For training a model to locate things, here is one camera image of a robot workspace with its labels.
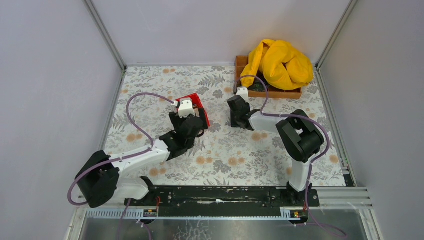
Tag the yellow cloth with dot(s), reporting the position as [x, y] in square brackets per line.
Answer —
[283, 66]

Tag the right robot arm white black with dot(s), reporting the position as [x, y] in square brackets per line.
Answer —
[302, 137]

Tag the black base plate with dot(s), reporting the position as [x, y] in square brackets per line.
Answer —
[173, 201]

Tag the floral table mat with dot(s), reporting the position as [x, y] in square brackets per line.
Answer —
[223, 156]

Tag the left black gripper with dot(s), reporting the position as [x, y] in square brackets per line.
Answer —
[191, 120]

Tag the red plastic bin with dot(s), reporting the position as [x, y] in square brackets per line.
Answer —
[197, 106]

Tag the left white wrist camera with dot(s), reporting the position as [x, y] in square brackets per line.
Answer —
[186, 108]

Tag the wooden tray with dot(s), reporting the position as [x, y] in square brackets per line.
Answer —
[273, 93]

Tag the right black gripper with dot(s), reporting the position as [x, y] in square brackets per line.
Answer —
[237, 105]

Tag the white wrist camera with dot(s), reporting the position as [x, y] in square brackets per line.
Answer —
[186, 108]
[243, 92]

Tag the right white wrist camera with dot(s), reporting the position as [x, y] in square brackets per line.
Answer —
[243, 92]

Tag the dark green object in tray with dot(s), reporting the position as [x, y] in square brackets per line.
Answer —
[259, 85]

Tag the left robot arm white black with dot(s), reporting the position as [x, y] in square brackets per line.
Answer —
[105, 177]

